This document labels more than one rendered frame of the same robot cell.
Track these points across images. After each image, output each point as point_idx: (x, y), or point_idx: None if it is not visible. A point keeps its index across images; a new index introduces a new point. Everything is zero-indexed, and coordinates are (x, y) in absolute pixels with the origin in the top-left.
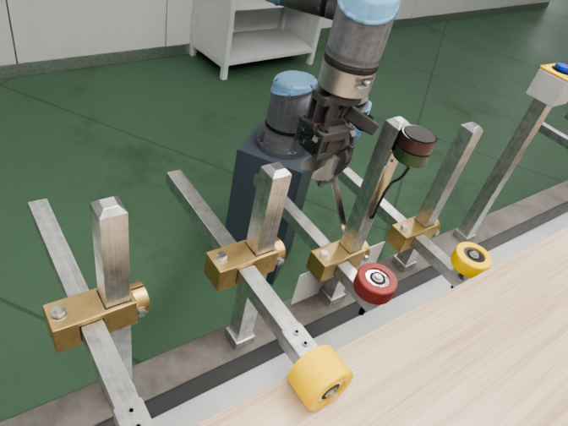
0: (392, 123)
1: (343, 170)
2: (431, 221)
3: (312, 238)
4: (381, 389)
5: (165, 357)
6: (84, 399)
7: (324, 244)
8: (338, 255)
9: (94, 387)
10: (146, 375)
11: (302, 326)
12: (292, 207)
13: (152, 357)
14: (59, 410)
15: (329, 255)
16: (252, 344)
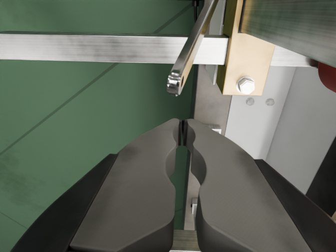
0: None
1: (285, 179)
2: None
3: (194, 63)
4: None
5: (192, 178)
6: (193, 215)
7: (219, 53)
8: (261, 57)
9: (188, 210)
10: (198, 190)
11: None
12: (109, 48)
13: (188, 184)
14: (191, 223)
15: (249, 74)
16: (220, 126)
